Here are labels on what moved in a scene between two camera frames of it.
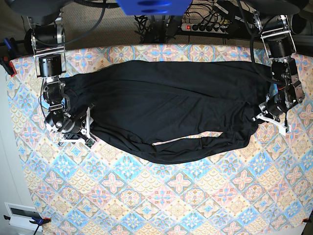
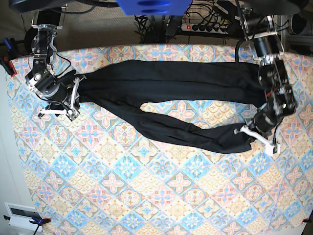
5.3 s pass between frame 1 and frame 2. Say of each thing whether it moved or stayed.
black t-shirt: moved
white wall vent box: stayed
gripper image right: moved
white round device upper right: stayed
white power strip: stayed
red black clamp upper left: stayed
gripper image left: moved
